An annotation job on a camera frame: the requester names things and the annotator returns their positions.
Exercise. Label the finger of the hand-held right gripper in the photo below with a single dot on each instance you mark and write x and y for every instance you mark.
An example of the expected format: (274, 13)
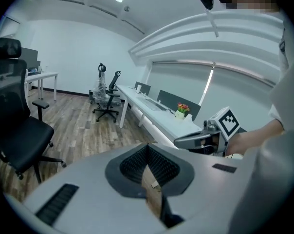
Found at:
(188, 141)

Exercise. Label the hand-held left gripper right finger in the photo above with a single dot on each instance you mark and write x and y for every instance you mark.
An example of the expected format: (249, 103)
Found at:
(205, 184)

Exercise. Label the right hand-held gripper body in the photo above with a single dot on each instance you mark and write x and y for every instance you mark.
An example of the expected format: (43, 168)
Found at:
(228, 123)

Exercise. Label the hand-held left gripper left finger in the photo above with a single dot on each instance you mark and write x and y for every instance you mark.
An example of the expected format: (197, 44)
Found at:
(88, 191)

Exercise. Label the person's right forearm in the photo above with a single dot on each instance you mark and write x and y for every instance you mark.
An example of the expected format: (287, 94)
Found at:
(254, 138)

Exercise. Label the person's right hand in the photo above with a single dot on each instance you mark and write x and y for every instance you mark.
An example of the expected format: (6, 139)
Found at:
(211, 141)

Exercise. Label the potted artificial flowers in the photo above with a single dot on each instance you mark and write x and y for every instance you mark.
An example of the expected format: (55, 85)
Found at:
(182, 110)

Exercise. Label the dark grey desk divider panel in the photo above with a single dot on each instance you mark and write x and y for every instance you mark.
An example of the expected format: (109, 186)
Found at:
(29, 56)
(173, 100)
(144, 86)

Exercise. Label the person's white shirt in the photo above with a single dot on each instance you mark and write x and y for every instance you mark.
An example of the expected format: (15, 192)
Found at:
(290, 94)

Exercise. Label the white paper roll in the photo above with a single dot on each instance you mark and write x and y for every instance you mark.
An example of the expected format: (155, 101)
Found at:
(138, 89)

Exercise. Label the black mesh office chair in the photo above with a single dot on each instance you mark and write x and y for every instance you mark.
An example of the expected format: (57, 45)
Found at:
(23, 133)
(110, 101)

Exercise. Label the plastic-wrapped office chair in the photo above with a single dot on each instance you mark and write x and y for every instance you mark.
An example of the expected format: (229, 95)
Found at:
(99, 89)

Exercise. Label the ceiling smoke detector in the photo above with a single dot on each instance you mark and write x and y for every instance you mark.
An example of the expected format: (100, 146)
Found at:
(126, 8)

